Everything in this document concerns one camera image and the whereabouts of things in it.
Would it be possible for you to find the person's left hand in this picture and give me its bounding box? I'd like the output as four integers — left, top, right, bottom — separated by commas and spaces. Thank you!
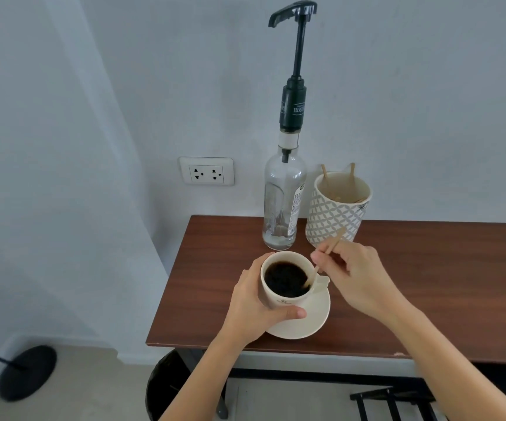
217, 251, 308, 349

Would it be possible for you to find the brown wooden table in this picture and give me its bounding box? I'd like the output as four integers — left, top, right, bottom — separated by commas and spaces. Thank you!
145, 215, 506, 419

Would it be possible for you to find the white wall socket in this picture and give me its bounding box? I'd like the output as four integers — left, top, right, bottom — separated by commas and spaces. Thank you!
179, 156, 236, 187

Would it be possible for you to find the white saucer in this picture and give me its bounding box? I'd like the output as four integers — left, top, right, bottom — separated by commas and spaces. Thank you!
265, 284, 332, 340

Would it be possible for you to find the person's right forearm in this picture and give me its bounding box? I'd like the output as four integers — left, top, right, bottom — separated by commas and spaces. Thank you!
386, 301, 506, 421

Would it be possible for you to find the glass syrup bottle with pump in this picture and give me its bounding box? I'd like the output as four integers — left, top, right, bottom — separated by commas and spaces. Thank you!
261, 0, 318, 252

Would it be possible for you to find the person's right hand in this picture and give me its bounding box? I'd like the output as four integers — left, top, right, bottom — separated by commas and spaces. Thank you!
310, 240, 416, 327

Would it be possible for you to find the black trash bin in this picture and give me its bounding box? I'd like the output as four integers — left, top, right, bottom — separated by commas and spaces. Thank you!
145, 348, 201, 421

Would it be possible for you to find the wooden stirrer stick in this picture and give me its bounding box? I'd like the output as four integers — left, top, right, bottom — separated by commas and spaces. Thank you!
303, 227, 348, 289

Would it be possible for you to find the patterned white stick holder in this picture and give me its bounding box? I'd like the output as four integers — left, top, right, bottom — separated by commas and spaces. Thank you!
305, 171, 373, 249

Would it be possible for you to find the black round stand base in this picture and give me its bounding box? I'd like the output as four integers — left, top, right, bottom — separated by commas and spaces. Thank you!
0, 335, 58, 403

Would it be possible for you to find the white coffee cup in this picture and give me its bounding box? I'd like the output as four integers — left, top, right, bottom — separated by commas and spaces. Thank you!
259, 251, 331, 310

